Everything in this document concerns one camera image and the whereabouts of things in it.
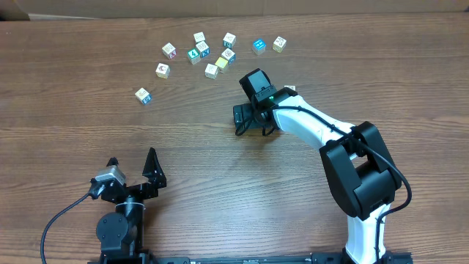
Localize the green number 4 block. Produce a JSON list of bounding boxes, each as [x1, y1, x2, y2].
[[187, 48, 201, 65]]

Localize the blue top block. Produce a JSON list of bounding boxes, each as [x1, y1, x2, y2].
[[252, 39, 266, 55]]

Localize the white block animal top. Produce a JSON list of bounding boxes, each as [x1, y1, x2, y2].
[[221, 48, 236, 65]]

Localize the plain white block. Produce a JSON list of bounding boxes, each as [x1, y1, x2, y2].
[[204, 64, 218, 79]]

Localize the white elephant block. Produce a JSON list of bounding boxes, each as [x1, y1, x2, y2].
[[284, 85, 296, 91]]

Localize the white block top back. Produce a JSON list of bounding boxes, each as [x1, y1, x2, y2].
[[193, 32, 205, 43]]

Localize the white block blue X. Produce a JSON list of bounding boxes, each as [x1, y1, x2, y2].
[[196, 41, 210, 58]]

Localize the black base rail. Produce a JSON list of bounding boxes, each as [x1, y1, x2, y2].
[[87, 251, 415, 264]]

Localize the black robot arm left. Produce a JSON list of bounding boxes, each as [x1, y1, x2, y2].
[[89, 147, 166, 263]]

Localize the white block red side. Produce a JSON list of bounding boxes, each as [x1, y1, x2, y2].
[[162, 43, 177, 59]]

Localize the white block blue side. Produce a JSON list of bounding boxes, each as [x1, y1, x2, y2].
[[135, 87, 152, 105]]

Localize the white block yellow side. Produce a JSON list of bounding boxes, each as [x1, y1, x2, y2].
[[155, 63, 170, 79]]

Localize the white block green side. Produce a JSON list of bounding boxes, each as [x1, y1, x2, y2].
[[223, 32, 236, 49]]

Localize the yellow top block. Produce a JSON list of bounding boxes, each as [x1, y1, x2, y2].
[[215, 57, 229, 73]]

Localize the white block far right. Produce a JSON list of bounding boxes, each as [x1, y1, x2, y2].
[[273, 36, 287, 53]]

